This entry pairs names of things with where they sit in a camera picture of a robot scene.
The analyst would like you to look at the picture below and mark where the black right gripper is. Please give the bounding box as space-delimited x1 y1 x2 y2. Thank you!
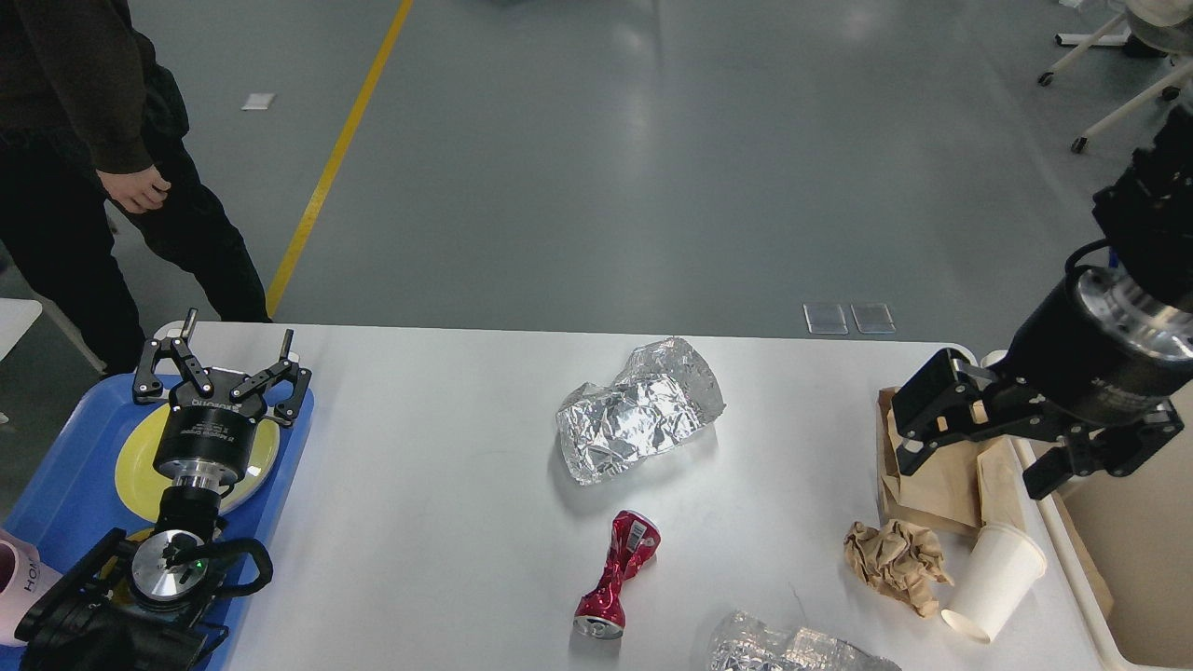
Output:
891 267 1192 500

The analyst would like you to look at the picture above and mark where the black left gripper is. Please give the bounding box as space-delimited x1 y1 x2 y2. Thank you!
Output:
132 310 313 490

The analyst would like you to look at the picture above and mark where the yellow plastic plate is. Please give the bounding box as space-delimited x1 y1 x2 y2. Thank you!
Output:
115 405 282 515

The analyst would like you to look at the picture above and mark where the foil sheet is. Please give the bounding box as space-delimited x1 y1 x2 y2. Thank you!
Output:
555 338 727 486
707 610 900 670

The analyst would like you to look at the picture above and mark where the teal HOME mug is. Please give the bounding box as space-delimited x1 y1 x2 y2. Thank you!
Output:
99 529 152 607

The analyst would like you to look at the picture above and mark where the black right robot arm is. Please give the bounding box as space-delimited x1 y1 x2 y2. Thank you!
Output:
891 107 1192 500

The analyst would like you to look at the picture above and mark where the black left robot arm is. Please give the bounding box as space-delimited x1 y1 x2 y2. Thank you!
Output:
4 310 313 670

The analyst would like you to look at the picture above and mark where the person's hand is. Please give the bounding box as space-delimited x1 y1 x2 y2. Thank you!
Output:
95 166 171 215

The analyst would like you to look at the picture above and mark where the brown paper bag right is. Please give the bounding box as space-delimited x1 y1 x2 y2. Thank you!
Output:
874 387 1115 616

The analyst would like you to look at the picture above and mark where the pink plate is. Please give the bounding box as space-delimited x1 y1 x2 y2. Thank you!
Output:
115 466 272 522

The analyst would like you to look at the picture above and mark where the beige plastic bin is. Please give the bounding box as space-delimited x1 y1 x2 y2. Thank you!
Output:
1036 429 1192 670

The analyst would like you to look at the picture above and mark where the crumpled brown paper ball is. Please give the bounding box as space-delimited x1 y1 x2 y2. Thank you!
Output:
843 519 953 618

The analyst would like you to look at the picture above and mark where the pink HOME mug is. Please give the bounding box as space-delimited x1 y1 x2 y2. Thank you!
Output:
1 529 62 647

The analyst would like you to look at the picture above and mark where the person in black clothes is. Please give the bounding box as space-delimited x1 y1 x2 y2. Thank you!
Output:
1 1 268 375

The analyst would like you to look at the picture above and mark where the white chair base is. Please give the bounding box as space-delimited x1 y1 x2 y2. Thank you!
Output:
1036 1 1192 155

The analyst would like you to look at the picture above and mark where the crushed red can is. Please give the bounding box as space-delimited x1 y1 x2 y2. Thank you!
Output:
571 510 661 640

